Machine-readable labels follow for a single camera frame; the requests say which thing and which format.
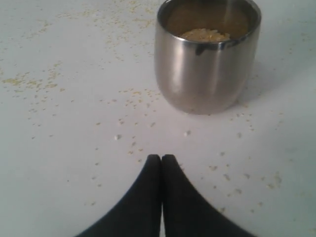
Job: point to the stainless steel cup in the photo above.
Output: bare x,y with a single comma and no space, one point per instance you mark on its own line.
205,77

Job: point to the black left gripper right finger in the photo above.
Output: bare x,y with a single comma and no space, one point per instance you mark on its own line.
185,212

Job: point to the yellow millet grains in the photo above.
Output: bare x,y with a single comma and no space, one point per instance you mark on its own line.
205,35

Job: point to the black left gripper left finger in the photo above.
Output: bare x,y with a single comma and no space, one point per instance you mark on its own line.
138,213

